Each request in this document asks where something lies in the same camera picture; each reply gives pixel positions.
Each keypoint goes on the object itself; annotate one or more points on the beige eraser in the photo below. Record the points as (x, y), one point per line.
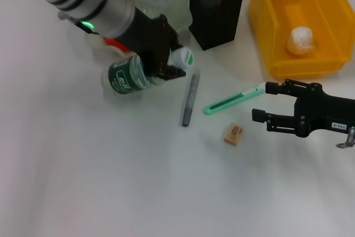
(233, 134)

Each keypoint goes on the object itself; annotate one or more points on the black mesh pen holder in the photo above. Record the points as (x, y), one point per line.
(219, 23)

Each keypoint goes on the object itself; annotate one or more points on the clear water bottle green label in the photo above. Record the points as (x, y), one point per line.
(124, 77)

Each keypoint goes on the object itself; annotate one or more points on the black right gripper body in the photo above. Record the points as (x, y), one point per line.
(327, 112)

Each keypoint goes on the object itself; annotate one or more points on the grey marker pen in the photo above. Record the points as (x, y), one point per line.
(190, 95)

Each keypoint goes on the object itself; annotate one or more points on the red toy orange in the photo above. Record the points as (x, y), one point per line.
(113, 43)

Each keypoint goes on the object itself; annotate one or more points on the white paper ball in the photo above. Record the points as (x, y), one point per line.
(301, 40)

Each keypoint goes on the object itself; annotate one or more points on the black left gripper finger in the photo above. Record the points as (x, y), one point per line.
(163, 71)
(172, 38)

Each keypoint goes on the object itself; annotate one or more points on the green utility knife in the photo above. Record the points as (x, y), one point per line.
(227, 101)

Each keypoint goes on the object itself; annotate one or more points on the pale green glass fruit bowl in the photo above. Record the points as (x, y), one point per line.
(183, 12)

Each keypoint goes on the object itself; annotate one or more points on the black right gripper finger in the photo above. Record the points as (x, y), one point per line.
(259, 115)
(274, 87)

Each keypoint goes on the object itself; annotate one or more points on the yellow plastic bin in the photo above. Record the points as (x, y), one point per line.
(327, 12)

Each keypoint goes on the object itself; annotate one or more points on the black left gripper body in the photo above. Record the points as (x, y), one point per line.
(144, 34)

